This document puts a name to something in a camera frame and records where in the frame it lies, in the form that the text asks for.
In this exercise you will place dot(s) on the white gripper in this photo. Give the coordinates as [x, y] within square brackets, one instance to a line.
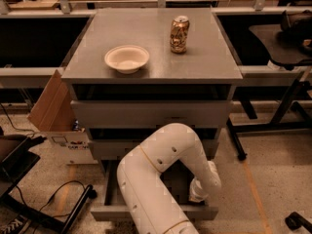
[199, 189]

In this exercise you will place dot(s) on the grey bottom drawer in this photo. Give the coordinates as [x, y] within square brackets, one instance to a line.
[177, 178]

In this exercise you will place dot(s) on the grey drawer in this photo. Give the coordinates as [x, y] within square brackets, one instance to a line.
[177, 178]
[113, 149]
[150, 114]

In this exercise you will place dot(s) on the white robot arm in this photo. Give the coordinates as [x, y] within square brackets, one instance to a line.
[152, 206]

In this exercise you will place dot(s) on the grey middle drawer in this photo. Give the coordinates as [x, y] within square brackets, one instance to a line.
[113, 149]

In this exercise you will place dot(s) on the grey top drawer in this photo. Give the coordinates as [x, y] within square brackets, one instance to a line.
[150, 114]

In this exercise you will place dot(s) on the grey drawer cabinet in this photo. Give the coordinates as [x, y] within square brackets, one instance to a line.
[151, 92]

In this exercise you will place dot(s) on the black caster wheel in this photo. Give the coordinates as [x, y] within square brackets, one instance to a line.
[295, 221]

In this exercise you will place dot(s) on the white printed box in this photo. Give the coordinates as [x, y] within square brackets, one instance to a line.
[72, 147]

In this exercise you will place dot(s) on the white paper bowl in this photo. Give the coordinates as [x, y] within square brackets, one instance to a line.
[127, 59]

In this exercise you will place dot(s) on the brown cardboard box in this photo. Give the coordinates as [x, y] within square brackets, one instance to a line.
[52, 111]

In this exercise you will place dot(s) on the gold soda can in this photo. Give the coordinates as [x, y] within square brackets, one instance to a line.
[179, 32]

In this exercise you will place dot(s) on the black office chair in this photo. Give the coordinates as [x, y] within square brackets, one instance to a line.
[288, 43]

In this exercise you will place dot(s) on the black white sneaker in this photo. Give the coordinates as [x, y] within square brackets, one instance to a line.
[14, 226]

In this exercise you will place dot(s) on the black stand base left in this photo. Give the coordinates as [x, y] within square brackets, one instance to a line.
[27, 198]

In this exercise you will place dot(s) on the black table leg frame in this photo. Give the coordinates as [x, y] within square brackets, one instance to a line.
[275, 124]

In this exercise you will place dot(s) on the grey aluminium rail frame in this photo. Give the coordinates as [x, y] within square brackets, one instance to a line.
[156, 4]

